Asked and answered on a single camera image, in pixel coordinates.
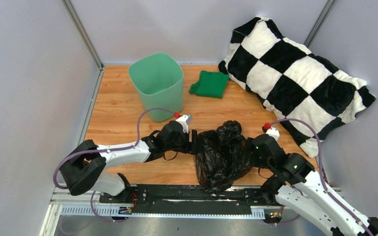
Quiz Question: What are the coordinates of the green plastic trash bin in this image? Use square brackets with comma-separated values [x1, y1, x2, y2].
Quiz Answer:
[128, 53, 184, 122]

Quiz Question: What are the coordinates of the black white checkered pillow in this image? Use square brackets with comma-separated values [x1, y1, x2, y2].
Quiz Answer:
[219, 17, 375, 158]

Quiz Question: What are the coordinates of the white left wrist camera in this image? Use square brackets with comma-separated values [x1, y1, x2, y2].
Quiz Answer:
[176, 114, 192, 133]

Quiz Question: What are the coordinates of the black plastic trash bag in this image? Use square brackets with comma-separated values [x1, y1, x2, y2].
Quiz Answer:
[195, 120, 252, 193]

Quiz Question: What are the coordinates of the right corner aluminium post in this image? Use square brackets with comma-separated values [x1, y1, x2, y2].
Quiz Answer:
[304, 0, 338, 47]

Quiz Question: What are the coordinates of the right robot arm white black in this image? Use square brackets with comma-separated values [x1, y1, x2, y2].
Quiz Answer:
[243, 134, 378, 236]

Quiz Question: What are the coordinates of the aluminium frame rail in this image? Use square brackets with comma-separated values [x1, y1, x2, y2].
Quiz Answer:
[40, 184, 335, 236]

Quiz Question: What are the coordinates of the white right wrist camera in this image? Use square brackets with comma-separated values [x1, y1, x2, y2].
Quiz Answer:
[262, 123, 280, 141]

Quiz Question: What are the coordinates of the corner aluminium post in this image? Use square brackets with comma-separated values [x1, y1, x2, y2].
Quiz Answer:
[304, 0, 338, 47]
[61, 0, 104, 70]

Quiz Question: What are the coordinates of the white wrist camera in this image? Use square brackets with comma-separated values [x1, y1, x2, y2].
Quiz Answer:
[176, 114, 192, 133]
[262, 123, 280, 141]

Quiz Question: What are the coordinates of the left corner aluminium post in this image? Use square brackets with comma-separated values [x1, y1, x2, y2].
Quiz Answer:
[61, 0, 104, 70]

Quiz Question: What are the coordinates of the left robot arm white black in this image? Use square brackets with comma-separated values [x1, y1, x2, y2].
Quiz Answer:
[55, 120, 199, 203]

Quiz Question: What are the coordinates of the folded green cloth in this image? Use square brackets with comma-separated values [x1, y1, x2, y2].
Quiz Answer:
[189, 70, 229, 99]

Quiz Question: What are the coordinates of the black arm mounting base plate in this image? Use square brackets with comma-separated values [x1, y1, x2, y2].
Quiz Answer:
[97, 184, 282, 216]

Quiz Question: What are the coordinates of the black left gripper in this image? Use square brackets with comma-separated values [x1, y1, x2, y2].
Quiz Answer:
[165, 128, 204, 155]

